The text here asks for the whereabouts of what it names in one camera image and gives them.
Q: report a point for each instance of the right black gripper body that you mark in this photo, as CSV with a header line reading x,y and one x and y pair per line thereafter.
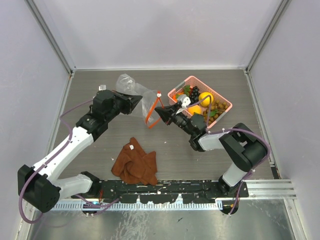
x,y
181,121

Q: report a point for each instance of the brown cloth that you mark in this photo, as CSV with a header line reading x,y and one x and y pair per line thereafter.
x,y
133,165

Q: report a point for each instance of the yellow apple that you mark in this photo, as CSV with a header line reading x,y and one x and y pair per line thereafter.
x,y
205,99

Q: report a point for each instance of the orange persimmon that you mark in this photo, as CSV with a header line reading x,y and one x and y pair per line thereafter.
x,y
176,96

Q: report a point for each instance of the dark grape bunch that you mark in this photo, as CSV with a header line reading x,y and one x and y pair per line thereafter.
x,y
194,94

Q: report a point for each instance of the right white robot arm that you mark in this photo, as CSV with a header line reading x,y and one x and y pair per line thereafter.
x,y
245,148

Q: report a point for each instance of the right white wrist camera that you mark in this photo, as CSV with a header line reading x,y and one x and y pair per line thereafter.
x,y
102,87

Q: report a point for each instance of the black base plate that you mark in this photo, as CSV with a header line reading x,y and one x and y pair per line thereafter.
x,y
166,191

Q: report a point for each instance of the orange peach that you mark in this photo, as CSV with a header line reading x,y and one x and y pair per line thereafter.
x,y
196,109

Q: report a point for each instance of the brown longan bunch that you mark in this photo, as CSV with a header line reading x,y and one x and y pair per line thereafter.
x,y
211,114

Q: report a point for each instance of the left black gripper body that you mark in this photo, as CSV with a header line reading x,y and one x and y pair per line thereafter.
x,y
121,104

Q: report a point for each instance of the clear zip top bag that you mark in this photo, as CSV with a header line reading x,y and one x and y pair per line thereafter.
x,y
151,99

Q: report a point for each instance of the aluminium frame rail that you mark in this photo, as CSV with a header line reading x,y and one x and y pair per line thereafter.
x,y
254,189

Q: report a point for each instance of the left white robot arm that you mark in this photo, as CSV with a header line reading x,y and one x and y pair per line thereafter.
x,y
40,185

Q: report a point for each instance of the pink plastic basket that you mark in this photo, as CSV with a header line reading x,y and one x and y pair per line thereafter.
x,y
193,81

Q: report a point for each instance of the grey slotted cable duct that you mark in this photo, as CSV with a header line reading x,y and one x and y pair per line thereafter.
x,y
79,205

